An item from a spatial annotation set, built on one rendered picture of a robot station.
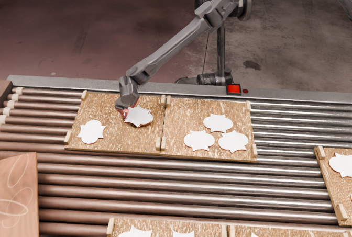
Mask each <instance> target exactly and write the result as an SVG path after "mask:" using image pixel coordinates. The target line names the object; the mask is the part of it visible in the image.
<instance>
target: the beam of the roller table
mask: <svg viewBox="0 0 352 237"><path fill-rule="evenodd" d="M7 80H8V81H12V83H13V85H14V87H24V88H39V89H58V90H69V91H88V92H108V93H120V90H119V81H114V80H94V79H83V78H64V77H44V76H24V75H9V77H8V78H7ZM243 89H247V90H248V93H243ZM138 93H139V94H147V95H167V96H186V97H205V98H225V99H244V100H264V101H283V102H294V103H314V104H333V105H352V93H340V92H321V91H301V90H290V89H270V88H251V87H241V96H236V95H227V94H226V86H212V85H192V84H172V83H153V82H148V83H146V84H145V85H143V86H140V87H138Z"/></svg>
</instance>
